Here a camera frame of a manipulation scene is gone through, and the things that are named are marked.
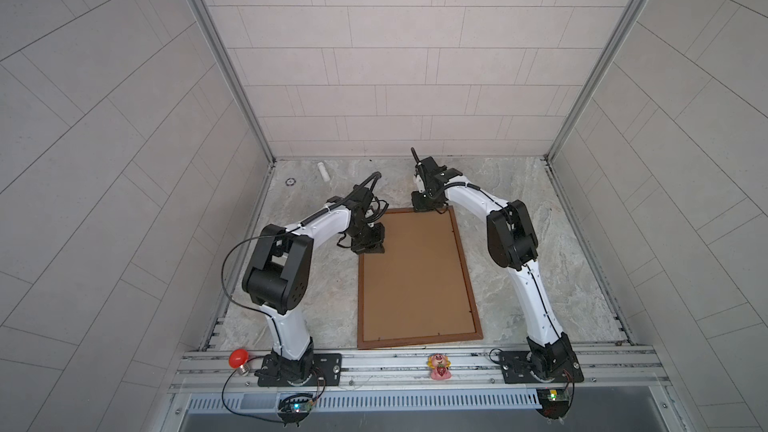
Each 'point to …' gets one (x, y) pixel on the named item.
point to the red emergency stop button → (237, 358)
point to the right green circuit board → (554, 402)
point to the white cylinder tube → (323, 171)
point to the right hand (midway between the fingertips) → (415, 207)
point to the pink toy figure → (440, 367)
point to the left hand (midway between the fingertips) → (391, 243)
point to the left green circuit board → (295, 407)
